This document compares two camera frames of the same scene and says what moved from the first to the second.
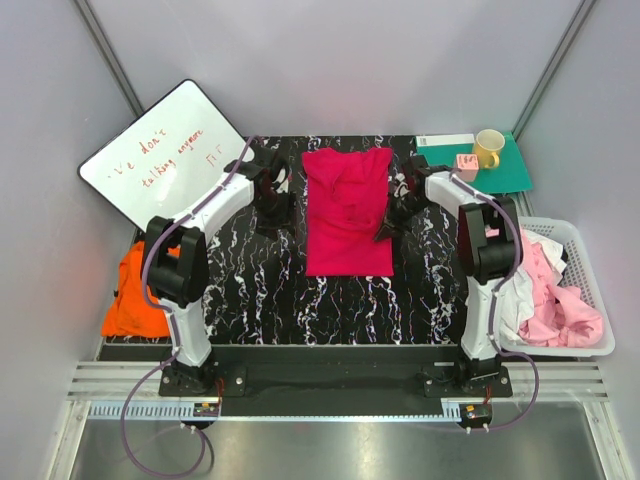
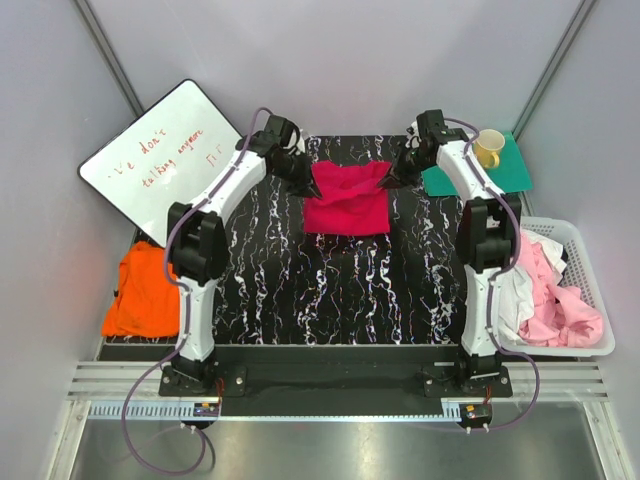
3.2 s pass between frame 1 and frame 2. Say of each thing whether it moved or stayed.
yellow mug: stayed
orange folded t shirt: stayed
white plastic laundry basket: stayed
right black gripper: moved
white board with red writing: stayed
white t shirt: stayed
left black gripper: moved
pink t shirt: stayed
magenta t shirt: moved
